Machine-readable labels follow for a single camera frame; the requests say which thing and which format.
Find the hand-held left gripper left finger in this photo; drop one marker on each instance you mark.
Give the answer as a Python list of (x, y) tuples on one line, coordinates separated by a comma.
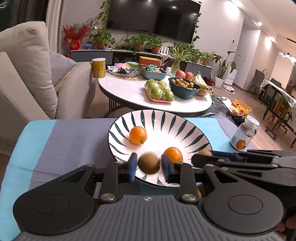
[(133, 166)]

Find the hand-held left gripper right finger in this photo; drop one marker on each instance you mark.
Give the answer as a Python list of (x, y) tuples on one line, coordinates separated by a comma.
[(166, 168)]

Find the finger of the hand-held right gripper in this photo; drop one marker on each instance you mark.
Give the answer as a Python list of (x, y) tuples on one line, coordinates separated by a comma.
[(234, 156), (208, 160)]

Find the white blue striped plate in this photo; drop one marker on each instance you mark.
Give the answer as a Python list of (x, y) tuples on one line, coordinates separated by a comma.
[(161, 129)]

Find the small orange kumquat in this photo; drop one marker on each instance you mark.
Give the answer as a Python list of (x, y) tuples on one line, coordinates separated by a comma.
[(138, 135), (174, 154)]

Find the clear tablet jar orange label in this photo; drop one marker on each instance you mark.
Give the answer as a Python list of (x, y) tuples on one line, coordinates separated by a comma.
[(244, 136)]

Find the dark marble table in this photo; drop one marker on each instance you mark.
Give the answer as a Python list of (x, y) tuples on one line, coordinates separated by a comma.
[(219, 109)]

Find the orange fruit basket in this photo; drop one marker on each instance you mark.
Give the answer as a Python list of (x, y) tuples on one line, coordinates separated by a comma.
[(241, 107)]

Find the blue grey striped cloth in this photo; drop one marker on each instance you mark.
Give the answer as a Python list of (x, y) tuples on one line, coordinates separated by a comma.
[(69, 143)]

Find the teal bowl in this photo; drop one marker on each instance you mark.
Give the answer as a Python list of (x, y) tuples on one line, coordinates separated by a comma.
[(185, 93)]

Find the dining table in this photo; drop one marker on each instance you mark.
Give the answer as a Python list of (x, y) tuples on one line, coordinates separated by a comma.
[(281, 99)]

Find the bunch of bananas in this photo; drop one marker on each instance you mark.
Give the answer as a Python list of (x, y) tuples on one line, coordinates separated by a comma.
[(203, 84)]

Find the white robot vacuum dock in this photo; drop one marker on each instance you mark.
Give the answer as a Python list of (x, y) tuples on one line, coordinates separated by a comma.
[(230, 80)]

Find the tray of green apples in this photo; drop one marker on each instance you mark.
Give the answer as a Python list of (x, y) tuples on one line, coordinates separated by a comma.
[(158, 91)]

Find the white round coffee table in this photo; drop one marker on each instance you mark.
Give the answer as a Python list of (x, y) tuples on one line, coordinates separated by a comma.
[(124, 90)]

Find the small plant in red pot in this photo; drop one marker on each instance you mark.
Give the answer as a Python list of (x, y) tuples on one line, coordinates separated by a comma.
[(209, 81)]

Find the grey dining chair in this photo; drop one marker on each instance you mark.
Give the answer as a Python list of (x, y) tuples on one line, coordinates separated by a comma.
[(256, 80)]

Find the pile of brown longans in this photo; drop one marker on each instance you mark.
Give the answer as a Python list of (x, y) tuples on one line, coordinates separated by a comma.
[(185, 83)]

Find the red apple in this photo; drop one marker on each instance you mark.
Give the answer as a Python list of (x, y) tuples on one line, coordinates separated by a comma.
[(180, 74), (189, 75)]

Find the tall leafy plant white pot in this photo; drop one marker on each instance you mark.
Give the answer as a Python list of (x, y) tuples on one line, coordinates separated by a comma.
[(222, 67)]

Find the beige sofa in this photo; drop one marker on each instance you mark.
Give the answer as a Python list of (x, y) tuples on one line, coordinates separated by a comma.
[(76, 92)]

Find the grey-blue snack basket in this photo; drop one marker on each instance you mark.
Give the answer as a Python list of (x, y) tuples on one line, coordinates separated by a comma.
[(152, 73)]

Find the glass tray of snacks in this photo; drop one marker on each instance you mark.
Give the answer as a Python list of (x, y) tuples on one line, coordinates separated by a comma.
[(122, 70)]

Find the small white cup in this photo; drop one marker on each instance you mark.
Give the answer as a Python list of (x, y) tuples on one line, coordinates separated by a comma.
[(168, 70)]

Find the green potted plant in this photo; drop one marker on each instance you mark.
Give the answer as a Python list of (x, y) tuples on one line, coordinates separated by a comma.
[(156, 45), (196, 56), (101, 38), (137, 42), (206, 59)]

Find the green round lid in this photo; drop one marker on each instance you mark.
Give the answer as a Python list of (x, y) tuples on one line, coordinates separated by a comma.
[(133, 64)]

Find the spider plant in glass vase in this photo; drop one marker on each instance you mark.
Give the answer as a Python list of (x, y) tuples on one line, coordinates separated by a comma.
[(177, 62)]

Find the yellow tin can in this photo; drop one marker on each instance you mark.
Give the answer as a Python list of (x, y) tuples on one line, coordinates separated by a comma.
[(99, 68)]

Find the orange box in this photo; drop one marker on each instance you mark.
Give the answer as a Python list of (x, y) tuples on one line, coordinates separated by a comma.
[(149, 60)]

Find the yellow cushion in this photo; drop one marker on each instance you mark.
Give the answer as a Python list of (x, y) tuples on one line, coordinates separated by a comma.
[(62, 81)]

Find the white router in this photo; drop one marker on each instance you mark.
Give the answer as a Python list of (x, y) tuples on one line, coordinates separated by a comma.
[(164, 51)]

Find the grey cushion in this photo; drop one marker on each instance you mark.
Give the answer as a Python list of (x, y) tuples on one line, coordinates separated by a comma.
[(60, 67)]

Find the hanging green vine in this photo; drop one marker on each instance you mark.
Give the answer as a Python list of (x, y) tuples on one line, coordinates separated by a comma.
[(196, 23), (104, 12)]

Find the red flower arrangement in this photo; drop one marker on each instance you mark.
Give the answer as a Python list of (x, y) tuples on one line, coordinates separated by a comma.
[(75, 34)]

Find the large beige cushion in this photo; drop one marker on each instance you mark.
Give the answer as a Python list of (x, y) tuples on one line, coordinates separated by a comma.
[(25, 60)]

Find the light curtain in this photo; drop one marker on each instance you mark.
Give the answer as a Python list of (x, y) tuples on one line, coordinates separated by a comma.
[(54, 20)]

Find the black wall television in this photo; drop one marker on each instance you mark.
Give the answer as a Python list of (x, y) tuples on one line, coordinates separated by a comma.
[(152, 18)]

